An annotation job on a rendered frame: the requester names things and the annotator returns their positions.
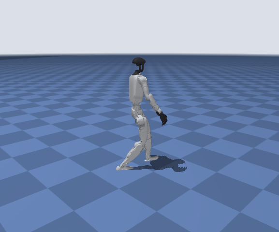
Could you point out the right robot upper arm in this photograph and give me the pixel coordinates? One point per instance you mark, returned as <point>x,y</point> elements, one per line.
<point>143,82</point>

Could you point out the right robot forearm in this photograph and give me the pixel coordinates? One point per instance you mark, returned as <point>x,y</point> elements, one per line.
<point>153,104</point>

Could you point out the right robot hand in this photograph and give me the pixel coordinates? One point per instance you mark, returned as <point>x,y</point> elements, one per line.
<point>163,117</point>

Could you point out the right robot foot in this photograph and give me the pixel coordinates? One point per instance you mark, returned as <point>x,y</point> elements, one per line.
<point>118,168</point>

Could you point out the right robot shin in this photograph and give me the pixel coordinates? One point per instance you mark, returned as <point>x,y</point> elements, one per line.
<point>133,153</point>

